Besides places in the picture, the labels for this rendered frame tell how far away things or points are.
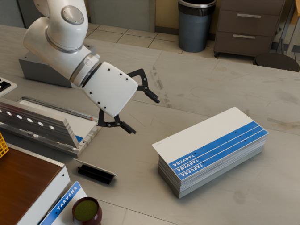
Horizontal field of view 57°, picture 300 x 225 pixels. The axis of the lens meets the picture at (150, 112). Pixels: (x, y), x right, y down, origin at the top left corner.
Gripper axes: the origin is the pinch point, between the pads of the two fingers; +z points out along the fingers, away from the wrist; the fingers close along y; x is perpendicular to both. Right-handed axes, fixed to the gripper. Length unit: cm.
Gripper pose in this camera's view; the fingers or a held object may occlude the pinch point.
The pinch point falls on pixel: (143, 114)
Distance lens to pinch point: 66.8
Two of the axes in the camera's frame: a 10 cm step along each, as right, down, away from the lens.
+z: 7.8, 6.1, 1.4
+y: -6.1, 7.9, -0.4
